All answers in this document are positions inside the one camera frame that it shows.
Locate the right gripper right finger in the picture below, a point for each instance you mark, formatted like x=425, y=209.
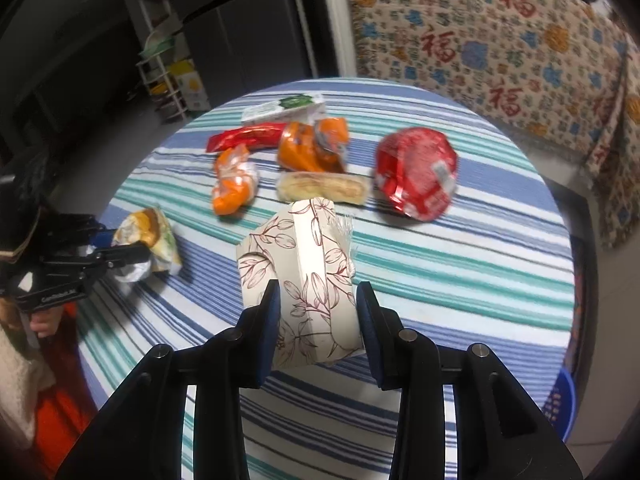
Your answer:
x=501, y=432

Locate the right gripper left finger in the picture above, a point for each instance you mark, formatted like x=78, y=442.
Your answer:
x=138, y=432

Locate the yellow green snack bag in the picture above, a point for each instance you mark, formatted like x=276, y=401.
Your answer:
x=150, y=227

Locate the leaf patterned tissue box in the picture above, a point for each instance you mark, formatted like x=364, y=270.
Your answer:
x=306, y=248

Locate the red instant noodle bowl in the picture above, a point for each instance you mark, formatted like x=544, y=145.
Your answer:
x=416, y=169

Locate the blue plastic trash basket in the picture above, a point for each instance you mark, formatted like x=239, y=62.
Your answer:
x=560, y=407

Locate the person's left hand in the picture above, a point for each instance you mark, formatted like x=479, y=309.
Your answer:
x=44, y=323

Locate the orange red trousers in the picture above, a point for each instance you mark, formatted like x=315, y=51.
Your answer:
x=65, y=409

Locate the orange twisted snack packet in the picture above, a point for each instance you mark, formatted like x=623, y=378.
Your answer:
x=237, y=180

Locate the blue striped tablecloth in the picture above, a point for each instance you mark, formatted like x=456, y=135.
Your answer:
x=496, y=268

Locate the red snack wrapper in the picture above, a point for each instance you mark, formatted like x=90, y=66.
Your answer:
x=253, y=137

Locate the green white milk carton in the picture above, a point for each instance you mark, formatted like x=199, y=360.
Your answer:
x=307, y=107

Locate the orange snack bag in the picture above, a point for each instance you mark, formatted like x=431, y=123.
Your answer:
x=321, y=147

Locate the pastry in clear wrapper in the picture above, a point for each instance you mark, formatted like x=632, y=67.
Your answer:
x=341, y=188

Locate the floral patterned cloth cover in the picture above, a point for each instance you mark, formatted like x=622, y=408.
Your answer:
x=556, y=70

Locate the white wire rack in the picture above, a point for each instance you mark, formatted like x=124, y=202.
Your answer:
x=166, y=66

